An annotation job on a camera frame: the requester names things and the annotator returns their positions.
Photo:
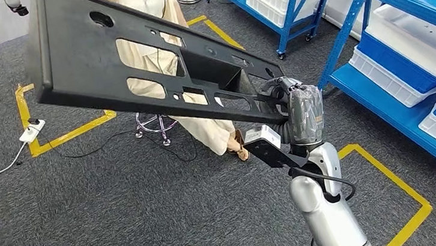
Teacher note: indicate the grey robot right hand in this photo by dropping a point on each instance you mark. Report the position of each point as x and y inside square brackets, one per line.
[305, 113]

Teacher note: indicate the long black plastic part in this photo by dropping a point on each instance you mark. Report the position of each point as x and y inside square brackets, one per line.
[76, 64]

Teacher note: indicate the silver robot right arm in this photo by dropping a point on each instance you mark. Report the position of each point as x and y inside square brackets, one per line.
[327, 215]

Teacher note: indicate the brown sandal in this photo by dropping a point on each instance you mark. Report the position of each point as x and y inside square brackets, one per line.
[240, 148]

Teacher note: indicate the person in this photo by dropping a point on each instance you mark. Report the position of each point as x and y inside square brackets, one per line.
[202, 127]

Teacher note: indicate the yellow floor tape square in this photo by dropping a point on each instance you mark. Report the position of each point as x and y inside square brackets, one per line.
[399, 181]
[71, 133]

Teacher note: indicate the chrome stool base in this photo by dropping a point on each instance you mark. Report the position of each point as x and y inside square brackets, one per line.
[166, 142]

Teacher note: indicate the white power strip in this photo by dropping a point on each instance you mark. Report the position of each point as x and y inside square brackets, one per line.
[32, 132]

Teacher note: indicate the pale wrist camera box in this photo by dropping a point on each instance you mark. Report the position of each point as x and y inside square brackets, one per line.
[261, 136]

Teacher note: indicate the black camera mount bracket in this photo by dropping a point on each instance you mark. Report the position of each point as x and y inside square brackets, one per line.
[273, 154]

